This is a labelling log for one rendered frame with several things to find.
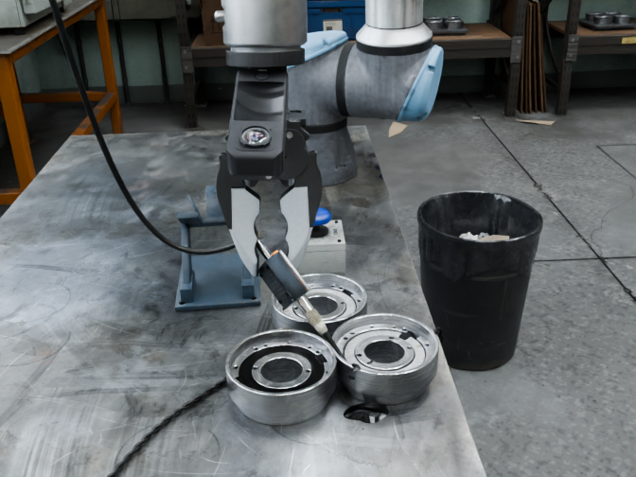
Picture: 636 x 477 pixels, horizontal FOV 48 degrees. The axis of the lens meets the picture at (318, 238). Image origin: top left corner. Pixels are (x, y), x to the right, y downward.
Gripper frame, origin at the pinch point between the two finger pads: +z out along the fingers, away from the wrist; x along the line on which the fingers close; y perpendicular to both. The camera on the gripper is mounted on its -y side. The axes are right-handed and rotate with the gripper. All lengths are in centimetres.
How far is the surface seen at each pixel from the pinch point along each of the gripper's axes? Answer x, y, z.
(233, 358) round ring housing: 4.0, -2.3, 8.6
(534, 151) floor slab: -122, 292, 52
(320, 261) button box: -5.1, 19.5, 7.0
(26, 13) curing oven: 94, 205, -20
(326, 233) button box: -6.0, 21.8, 4.1
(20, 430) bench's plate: 23.4, -7.0, 12.9
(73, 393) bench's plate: 20.0, -1.9, 12.2
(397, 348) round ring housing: -12.3, 0.1, 9.3
